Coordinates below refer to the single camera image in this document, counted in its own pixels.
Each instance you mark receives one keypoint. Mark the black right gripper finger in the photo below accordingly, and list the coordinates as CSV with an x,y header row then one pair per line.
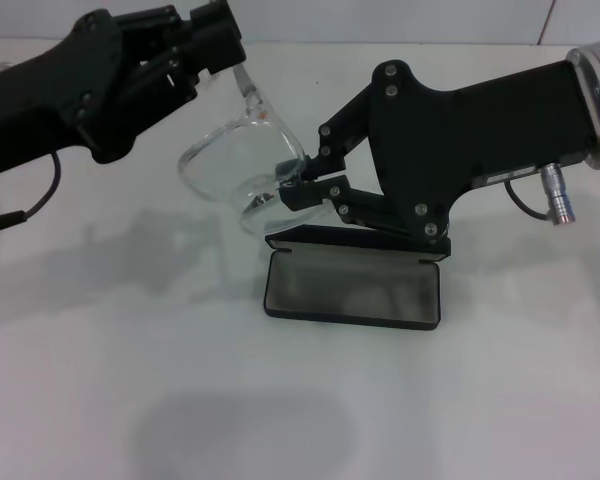
x,y
305,195
215,50

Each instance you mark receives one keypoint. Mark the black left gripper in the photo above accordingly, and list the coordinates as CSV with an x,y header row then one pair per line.
x,y
30,100

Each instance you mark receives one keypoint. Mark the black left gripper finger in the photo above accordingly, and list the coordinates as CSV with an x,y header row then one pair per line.
x,y
210,15

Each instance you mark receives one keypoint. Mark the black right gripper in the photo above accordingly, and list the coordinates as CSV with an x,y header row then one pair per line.
x,y
455,135

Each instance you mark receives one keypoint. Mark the clear transparent glasses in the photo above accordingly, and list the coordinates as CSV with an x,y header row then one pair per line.
x,y
230,155

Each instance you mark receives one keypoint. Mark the black glasses case grey lining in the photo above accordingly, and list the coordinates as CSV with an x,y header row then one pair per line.
x,y
350,295

